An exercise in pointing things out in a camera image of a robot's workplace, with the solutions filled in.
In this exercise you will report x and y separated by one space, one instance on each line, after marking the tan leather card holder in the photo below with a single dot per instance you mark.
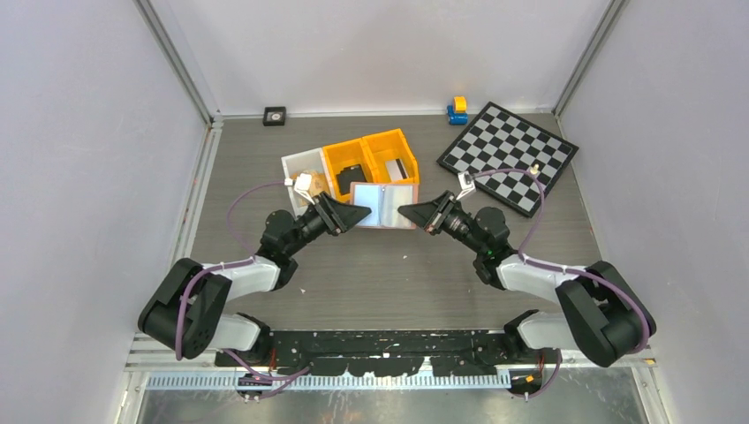
384 201

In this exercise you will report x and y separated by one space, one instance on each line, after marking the black and white chessboard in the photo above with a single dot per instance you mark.
500 139

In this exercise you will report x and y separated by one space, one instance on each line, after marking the blue and yellow toy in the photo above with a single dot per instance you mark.
457 111

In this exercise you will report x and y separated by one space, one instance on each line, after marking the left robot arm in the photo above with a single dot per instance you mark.
186 312

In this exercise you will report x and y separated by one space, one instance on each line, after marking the small black square device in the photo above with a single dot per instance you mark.
274 116

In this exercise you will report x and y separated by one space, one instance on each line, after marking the aluminium front rail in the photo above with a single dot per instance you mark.
148 354

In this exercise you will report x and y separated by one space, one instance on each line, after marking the white plastic bin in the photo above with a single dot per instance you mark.
312 159

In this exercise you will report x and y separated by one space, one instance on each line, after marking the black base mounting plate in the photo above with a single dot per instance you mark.
387 353

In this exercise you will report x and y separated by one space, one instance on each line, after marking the gold card in white bin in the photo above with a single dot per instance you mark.
319 185

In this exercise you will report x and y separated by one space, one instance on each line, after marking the black card in bin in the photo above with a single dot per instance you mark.
351 175

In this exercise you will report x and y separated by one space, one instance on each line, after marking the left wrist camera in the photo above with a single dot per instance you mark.
299 188

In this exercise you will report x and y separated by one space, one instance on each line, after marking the white striped card in bin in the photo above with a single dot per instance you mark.
396 170

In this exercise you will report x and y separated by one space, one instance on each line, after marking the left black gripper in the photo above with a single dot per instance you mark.
337 217

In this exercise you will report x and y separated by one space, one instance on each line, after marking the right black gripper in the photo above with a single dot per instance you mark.
433 215

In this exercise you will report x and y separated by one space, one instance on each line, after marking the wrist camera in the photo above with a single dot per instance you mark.
299 188
467 185

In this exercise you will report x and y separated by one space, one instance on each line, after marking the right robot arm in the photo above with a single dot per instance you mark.
600 315

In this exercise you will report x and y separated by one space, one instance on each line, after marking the right orange plastic bin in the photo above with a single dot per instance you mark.
392 144

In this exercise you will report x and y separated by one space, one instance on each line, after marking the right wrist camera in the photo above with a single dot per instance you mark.
467 185

